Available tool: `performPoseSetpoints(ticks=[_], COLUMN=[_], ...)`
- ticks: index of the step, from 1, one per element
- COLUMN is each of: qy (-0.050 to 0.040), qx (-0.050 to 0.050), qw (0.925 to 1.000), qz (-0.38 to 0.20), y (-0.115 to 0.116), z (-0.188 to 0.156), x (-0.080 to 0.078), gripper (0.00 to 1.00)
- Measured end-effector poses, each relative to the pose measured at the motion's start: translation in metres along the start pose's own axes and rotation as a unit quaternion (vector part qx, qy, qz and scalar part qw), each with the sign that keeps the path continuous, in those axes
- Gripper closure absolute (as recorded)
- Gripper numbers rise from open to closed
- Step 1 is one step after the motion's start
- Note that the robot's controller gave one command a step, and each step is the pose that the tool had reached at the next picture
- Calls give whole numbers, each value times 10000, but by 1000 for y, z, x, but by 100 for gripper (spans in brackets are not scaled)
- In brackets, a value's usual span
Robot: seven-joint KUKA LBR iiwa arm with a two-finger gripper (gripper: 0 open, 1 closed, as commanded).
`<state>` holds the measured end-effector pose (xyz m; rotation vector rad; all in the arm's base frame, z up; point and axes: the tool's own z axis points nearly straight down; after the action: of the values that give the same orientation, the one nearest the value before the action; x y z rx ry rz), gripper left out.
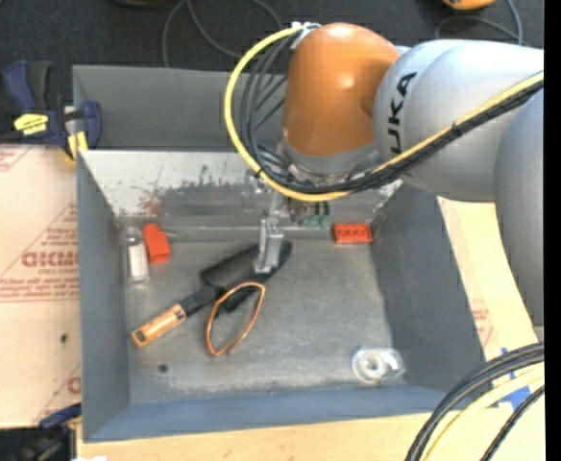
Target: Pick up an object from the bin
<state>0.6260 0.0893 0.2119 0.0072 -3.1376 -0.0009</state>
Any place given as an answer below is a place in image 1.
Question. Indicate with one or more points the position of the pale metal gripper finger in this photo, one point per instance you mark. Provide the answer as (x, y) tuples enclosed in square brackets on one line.
[(276, 252), (264, 245)]

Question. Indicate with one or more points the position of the orange-red flat block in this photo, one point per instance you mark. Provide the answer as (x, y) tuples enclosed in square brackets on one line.
[(352, 233)]

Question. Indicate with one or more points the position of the grey metal bin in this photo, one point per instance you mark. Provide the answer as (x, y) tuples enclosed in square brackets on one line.
[(309, 344)]

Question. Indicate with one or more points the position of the orange plastic block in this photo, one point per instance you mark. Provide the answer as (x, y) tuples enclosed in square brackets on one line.
[(156, 245)]

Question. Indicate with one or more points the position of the clear glass shaker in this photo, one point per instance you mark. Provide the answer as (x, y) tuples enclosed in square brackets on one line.
[(137, 257)]

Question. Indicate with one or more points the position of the brown cardboard board, red print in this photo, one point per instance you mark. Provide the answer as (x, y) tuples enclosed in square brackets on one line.
[(31, 257)]

